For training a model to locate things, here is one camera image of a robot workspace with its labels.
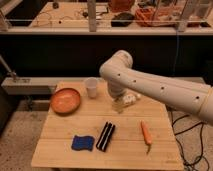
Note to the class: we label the white plastic bottle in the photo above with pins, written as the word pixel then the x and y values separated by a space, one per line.
pixel 130 99

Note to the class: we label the white plastic cup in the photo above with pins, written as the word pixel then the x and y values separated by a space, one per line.
pixel 91 85

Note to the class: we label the black white striped eraser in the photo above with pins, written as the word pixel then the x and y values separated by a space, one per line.
pixel 105 136

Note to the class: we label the grey metal rail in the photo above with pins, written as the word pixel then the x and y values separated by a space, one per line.
pixel 47 85

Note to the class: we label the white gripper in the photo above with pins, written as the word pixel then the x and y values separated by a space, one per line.
pixel 118 105

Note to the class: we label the black pouch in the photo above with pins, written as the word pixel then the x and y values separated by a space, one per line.
pixel 123 19

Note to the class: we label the orange carrot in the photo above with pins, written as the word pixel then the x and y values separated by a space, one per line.
pixel 147 136

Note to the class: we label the metal frame post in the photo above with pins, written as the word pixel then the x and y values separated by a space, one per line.
pixel 91 5

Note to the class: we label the orange plate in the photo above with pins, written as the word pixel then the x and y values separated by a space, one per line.
pixel 65 101

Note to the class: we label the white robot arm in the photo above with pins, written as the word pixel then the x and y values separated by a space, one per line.
pixel 190 97

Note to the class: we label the blue sponge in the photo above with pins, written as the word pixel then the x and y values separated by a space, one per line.
pixel 82 143

